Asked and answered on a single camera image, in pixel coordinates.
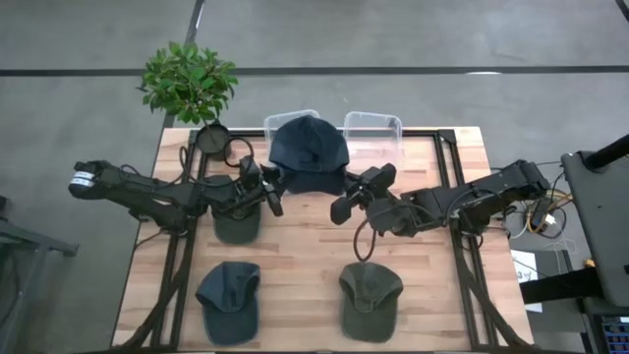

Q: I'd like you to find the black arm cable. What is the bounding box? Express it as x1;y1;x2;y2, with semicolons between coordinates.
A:
353;215;380;264
176;136;256;186

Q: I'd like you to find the small display screen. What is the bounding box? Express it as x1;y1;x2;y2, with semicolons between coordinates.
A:
600;314;629;354

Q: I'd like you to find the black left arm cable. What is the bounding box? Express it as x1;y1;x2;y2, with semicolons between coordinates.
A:
176;136;256;186

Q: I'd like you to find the dark green baseball cap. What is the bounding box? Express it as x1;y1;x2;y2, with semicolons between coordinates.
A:
338;261;405;344
210;174;262;246

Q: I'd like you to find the yellow cable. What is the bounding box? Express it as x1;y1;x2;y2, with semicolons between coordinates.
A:
526;193;575;235

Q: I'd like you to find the dark blue baseball cap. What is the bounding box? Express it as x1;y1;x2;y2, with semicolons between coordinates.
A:
195;261;262;346
268;114;351;197

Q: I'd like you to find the large grey flat panel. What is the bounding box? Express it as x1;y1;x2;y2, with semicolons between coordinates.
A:
561;149;629;309

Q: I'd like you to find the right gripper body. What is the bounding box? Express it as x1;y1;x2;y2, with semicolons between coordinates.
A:
329;163;398;226

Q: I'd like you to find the black round pole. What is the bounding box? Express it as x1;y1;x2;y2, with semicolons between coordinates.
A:
583;133;629;172

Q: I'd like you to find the grey metal side table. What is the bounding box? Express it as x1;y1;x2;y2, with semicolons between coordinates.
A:
0;195;80;354

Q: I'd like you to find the white printed paper sheet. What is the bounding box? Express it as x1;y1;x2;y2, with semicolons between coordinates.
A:
509;249;544;314

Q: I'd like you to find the black flat bar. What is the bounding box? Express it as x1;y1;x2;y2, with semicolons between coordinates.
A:
519;267;608;305

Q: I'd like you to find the clear plastic storage bin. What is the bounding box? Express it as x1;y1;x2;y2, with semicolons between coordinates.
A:
342;110;405;168
263;108;321;144

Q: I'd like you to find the green plant in black pot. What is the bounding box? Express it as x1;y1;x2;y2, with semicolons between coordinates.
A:
137;41;240;162

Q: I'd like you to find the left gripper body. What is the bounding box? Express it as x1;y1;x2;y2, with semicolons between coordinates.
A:
215;155;285;220

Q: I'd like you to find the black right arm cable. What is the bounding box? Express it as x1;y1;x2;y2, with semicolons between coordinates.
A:
353;215;380;264

